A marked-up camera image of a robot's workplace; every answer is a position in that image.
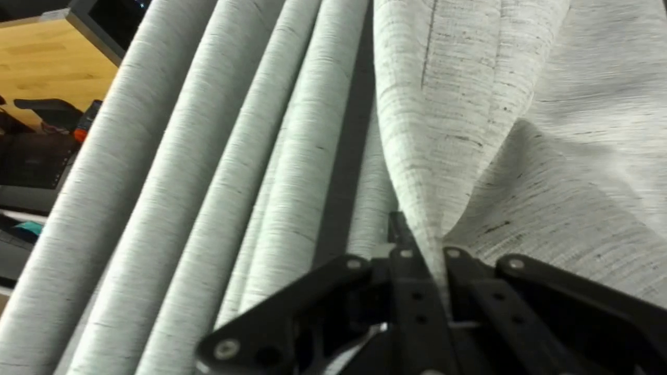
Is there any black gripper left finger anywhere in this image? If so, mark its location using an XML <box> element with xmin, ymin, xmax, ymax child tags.
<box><xmin>193</xmin><ymin>211</ymin><xmax>454</xmax><ymax>375</ymax></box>

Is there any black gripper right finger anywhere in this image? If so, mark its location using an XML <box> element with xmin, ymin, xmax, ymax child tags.
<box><xmin>445</xmin><ymin>245</ymin><xmax>667</xmax><ymax>375</ymax></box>

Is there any light grey pleated curtain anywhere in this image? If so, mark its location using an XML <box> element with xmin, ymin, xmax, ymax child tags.
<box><xmin>0</xmin><ymin>0</ymin><xmax>667</xmax><ymax>375</ymax></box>

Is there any black equipment pile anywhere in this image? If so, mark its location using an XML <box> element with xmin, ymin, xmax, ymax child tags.
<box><xmin>0</xmin><ymin>96</ymin><xmax>104</xmax><ymax>216</ymax></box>

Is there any wooden desk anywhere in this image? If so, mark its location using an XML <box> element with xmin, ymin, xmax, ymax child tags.
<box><xmin>0</xmin><ymin>6</ymin><xmax>127</xmax><ymax>133</ymax></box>

